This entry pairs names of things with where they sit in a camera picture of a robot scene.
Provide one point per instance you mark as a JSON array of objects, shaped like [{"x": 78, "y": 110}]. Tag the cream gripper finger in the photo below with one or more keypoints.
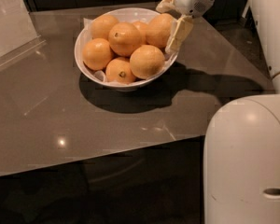
[
  {"x": 180, "y": 29},
  {"x": 165, "y": 6}
]

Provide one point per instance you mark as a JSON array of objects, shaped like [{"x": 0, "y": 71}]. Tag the top left orange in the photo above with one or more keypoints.
[{"x": 101, "y": 26}]

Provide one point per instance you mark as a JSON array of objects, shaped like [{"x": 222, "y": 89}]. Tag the clear acrylic sign holder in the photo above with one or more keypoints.
[{"x": 17, "y": 32}]

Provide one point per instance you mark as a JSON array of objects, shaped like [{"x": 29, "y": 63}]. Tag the centre orange with stem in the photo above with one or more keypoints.
[{"x": 124, "y": 38}]

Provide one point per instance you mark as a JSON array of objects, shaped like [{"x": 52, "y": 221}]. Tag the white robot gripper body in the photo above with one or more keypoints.
[{"x": 190, "y": 0}]

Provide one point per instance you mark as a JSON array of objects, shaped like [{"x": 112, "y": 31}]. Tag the front right orange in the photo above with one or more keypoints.
[{"x": 147, "y": 61}]

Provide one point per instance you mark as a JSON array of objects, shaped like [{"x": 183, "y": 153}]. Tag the white ceramic bowl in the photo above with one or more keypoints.
[{"x": 129, "y": 14}]

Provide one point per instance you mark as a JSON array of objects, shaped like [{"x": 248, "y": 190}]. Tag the top right orange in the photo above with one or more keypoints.
[{"x": 158, "y": 30}]

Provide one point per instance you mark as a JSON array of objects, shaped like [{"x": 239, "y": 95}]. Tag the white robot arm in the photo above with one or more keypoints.
[{"x": 241, "y": 153}]

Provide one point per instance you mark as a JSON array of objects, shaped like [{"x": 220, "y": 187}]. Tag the orange with stem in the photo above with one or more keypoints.
[
  {"x": 119, "y": 70},
  {"x": 124, "y": 38}
]

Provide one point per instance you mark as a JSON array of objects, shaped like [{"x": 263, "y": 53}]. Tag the small hidden back orange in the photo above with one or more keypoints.
[{"x": 142, "y": 28}]

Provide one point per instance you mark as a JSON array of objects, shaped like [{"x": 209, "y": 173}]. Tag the front orange with stem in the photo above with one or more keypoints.
[{"x": 119, "y": 70}]

